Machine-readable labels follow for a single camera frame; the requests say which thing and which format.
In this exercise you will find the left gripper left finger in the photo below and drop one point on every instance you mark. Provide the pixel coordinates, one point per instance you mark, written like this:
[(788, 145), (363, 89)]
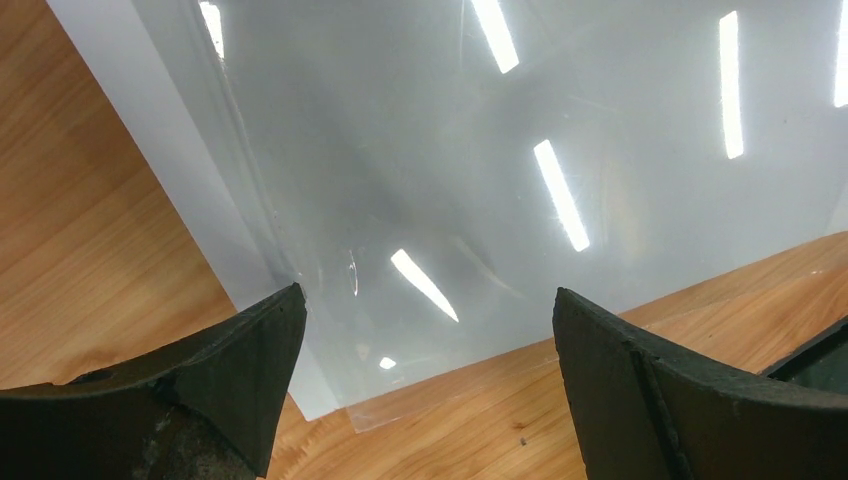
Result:
[(204, 407)]

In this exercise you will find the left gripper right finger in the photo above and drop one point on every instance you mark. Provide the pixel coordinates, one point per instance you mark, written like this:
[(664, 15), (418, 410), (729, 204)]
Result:
[(644, 407)]

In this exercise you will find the clear acrylic sheet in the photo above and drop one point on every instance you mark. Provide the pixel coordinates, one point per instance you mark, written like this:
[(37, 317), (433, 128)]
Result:
[(431, 172)]

